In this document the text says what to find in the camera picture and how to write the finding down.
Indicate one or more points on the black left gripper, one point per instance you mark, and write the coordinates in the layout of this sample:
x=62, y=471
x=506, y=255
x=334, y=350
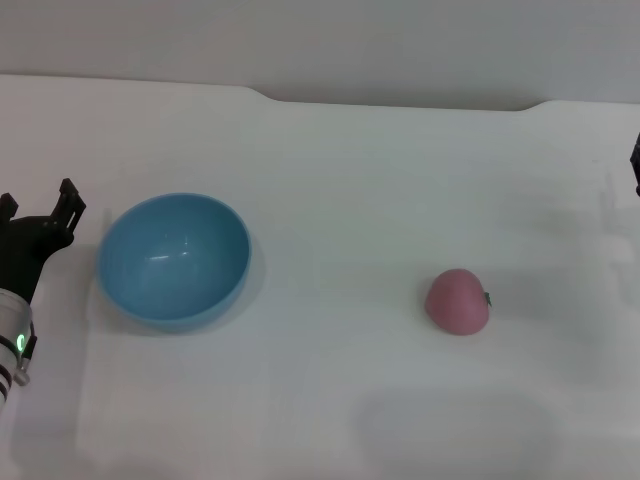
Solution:
x=30, y=245

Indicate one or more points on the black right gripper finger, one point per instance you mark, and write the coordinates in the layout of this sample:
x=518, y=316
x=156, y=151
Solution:
x=636, y=160

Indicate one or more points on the blue plastic bowl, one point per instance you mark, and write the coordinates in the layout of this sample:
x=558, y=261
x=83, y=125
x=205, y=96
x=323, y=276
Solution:
x=175, y=265

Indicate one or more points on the pink peach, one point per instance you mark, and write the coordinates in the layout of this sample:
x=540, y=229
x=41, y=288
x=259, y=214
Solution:
x=457, y=302

